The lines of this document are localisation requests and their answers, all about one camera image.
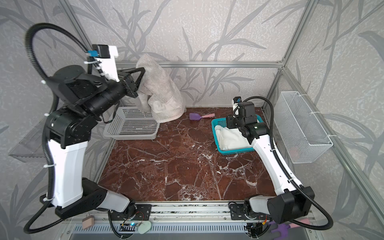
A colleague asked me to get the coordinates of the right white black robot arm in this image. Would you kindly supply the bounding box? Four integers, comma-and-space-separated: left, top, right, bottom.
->
226, 96, 334, 231

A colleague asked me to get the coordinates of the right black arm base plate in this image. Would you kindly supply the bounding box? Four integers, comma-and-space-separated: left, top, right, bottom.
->
228, 202, 271, 222

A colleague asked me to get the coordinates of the white towel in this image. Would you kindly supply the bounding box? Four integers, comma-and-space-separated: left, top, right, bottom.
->
215, 125, 252, 151

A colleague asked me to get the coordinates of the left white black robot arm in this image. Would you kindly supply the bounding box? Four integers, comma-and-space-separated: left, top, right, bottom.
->
24, 23, 146, 234

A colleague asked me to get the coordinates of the small green circuit board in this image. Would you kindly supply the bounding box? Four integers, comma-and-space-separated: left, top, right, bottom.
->
121, 222, 141, 231

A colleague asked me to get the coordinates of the grey towel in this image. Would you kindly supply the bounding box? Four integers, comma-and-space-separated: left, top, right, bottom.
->
136, 55, 186, 123

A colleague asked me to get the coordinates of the brown square block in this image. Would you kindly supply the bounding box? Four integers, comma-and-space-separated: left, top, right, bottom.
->
82, 215, 95, 230

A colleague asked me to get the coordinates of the purple pink toy fork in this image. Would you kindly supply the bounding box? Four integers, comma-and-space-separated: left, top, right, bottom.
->
268, 221, 300, 240

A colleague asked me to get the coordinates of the aluminium front rail frame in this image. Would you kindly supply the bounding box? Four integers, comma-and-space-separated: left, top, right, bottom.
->
55, 201, 326, 240

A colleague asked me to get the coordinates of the purple pink toy spatula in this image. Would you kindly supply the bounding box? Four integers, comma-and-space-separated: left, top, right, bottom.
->
189, 113, 216, 121

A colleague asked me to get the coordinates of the pale green oval disc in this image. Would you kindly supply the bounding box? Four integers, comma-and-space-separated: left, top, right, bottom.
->
138, 221, 152, 235

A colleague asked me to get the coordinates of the white wire mesh basket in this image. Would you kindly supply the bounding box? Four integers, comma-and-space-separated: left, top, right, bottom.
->
274, 91, 333, 164

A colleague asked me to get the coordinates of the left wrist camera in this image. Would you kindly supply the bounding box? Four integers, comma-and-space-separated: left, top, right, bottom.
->
88, 44, 120, 82

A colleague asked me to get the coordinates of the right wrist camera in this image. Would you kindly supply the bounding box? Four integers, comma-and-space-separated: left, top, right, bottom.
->
233, 97, 256, 118

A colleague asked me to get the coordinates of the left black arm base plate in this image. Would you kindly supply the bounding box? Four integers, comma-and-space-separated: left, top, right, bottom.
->
120, 204, 152, 221

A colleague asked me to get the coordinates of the teal plastic basket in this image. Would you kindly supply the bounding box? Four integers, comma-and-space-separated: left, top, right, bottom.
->
211, 118, 255, 155

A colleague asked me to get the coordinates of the white perforated plastic basket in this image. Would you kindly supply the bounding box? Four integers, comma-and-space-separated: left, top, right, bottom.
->
103, 107, 160, 141

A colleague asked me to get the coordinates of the clear acrylic wall shelf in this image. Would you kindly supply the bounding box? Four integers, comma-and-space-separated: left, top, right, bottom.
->
8, 119, 46, 163

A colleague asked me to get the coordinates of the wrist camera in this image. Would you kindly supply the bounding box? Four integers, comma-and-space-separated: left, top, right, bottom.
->
88, 44, 120, 82
233, 97, 256, 118

